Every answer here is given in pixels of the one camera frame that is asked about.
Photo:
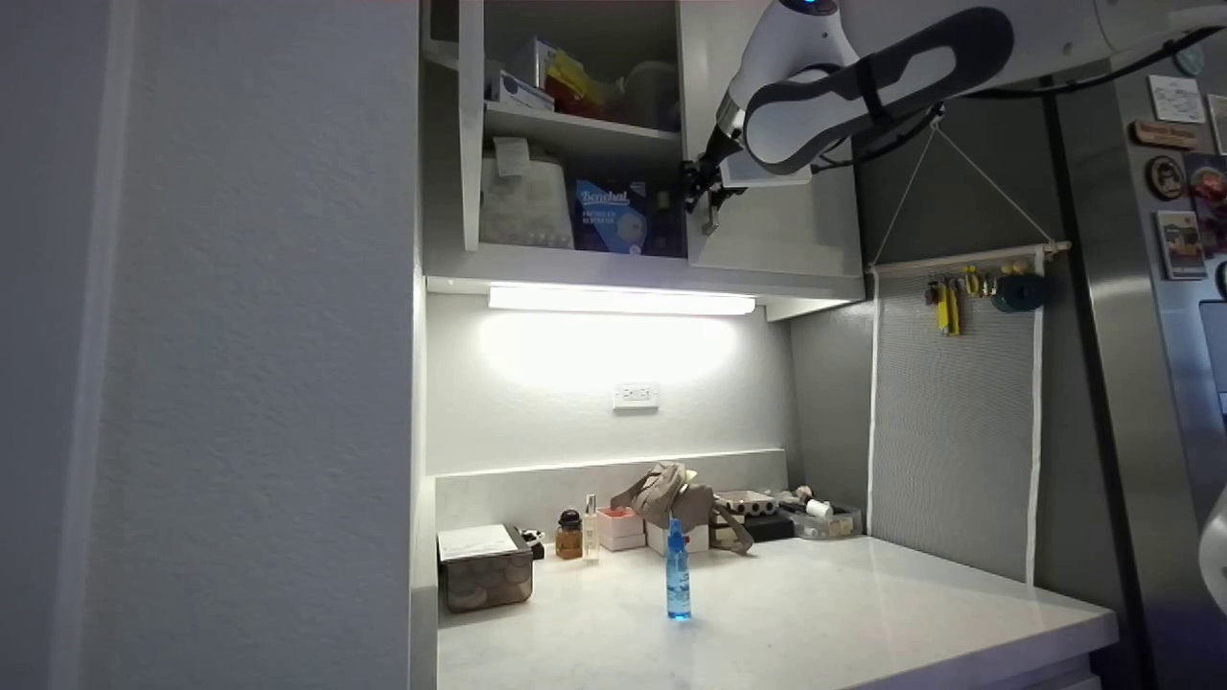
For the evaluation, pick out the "dark egg carton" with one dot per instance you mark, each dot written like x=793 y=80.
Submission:
x=769 y=522

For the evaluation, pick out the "stainless steel refrigerator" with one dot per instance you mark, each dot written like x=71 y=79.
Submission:
x=1147 y=193

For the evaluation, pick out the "under-cabinet light strip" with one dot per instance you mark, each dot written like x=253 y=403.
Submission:
x=619 y=299

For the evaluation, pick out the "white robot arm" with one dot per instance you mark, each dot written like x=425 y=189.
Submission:
x=815 y=73

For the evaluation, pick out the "white cabinet door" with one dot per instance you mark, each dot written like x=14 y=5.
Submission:
x=469 y=112
x=769 y=232

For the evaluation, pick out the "crumpled brown paper bag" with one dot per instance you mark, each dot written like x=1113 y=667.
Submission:
x=672 y=490

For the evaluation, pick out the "blue plastic bottle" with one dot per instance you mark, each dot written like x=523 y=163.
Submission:
x=678 y=571

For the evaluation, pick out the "printed paper bag in cabinet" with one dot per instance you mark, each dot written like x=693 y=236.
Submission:
x=523 y=195

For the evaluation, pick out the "pink box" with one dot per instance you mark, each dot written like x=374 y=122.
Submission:
x=619 y=529

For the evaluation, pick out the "blue package in cabinet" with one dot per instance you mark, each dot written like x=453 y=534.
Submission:
x=627 y=221

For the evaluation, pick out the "hanging white pegboard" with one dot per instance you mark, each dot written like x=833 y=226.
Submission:
x=956 y=409

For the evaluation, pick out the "brown box white lid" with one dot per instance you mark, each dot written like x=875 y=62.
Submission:
x=481 y=567

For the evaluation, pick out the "white wall outlet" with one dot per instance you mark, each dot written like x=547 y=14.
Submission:
x=640 y=396

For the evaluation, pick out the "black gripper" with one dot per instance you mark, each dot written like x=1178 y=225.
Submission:
x=699 y=182

